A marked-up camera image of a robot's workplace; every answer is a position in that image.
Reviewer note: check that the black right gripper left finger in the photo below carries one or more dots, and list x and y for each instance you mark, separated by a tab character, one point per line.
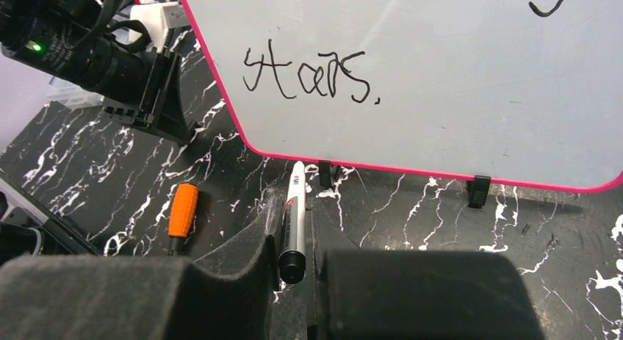
225	295

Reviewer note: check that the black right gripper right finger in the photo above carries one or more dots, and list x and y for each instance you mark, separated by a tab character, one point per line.
357	293

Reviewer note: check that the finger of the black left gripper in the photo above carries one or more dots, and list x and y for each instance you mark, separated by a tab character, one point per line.
170	122

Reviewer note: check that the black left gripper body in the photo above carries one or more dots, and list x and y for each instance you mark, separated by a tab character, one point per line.
154	109

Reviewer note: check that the white black whiteboard marker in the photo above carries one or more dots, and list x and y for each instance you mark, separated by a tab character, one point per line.
292	258

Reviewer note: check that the pink framed whiteboard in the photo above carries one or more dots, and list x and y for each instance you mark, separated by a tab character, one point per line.
525	92

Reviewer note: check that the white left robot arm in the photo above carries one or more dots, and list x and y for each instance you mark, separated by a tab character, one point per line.
108	48

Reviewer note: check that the clear plastic screw box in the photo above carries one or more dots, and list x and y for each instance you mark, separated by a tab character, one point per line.
71	95

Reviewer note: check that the orange handled screwdriver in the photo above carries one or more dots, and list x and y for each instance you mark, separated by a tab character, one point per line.
182	215

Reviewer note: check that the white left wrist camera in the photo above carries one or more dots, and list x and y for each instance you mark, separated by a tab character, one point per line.
155	23

